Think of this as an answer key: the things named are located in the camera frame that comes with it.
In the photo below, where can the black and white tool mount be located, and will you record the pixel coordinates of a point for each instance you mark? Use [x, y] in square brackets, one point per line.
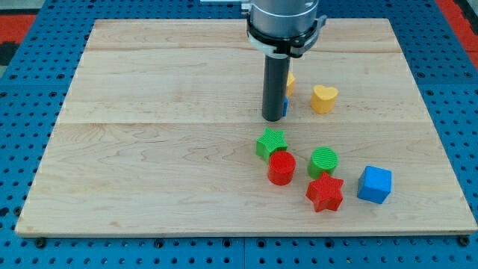
[283, 47]

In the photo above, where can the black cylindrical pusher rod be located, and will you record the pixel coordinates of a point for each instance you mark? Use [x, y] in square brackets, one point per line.
[274, 87]

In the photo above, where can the blue cube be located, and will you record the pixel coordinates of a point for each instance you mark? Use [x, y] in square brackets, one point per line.
[374, 184]

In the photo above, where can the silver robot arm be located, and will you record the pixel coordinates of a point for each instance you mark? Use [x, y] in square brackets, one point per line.
[282, 30]

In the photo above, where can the green star block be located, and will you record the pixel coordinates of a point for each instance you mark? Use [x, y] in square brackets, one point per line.
[270, 142]

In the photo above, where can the red star block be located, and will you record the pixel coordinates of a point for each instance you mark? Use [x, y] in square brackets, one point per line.
[325, 192]

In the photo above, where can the yellow block behind rod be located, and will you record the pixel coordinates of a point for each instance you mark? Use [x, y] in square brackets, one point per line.
[290, 86]

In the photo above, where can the blue block behind rod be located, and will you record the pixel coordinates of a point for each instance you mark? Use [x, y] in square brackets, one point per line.
[285, 107]

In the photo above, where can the yellow heart block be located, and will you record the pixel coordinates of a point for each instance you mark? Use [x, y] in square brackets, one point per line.
[323, 98]

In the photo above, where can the red cylinder block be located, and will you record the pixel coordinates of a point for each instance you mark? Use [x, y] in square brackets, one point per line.
[281, 168]

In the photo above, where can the green cylinder block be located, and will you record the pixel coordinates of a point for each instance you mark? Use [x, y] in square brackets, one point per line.
[323, 160]

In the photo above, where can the wooden board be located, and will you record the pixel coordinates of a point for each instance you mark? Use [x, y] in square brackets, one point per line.
[157, 134]

